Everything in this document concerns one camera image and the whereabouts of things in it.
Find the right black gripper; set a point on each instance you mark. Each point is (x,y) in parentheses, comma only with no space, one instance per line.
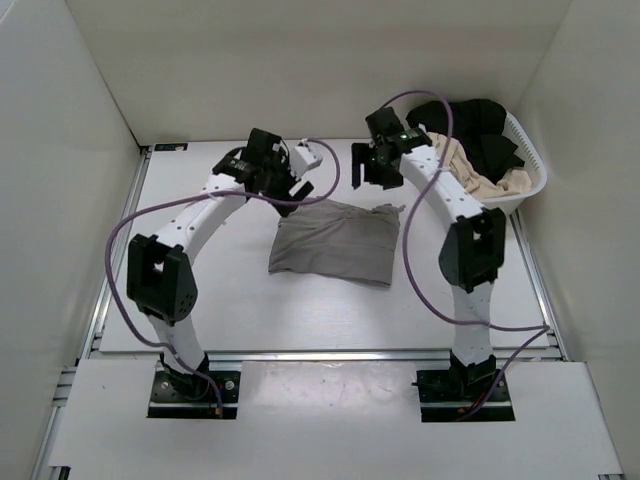
(360,155)

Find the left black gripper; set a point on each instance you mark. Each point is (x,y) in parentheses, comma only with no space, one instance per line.
(282,164)

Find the grey trousers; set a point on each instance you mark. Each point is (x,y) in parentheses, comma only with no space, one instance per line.
(338,240)

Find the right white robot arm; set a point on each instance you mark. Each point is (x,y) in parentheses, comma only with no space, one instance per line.
(473,249)

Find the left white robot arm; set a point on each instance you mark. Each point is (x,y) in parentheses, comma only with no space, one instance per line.
(160,279)

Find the black garment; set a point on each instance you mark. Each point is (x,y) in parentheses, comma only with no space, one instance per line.
(478,125)

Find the dark label sticker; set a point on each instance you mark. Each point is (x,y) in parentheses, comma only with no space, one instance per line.
(170,147)

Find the beige garment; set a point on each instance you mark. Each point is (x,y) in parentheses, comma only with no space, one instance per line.
(494,171)

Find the white laundry basket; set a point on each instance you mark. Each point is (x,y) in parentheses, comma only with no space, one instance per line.
(533,163)

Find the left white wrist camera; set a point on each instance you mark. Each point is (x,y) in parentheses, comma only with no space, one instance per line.
(304,158)

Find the aluminium front rail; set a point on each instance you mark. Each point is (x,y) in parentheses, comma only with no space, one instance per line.
(426,355)

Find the aluminium left rail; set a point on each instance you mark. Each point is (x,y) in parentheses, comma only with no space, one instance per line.
(102,303)

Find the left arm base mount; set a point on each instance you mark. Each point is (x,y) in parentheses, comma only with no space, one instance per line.
(165,402)

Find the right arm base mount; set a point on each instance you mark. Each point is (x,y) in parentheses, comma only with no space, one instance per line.
(441,402)

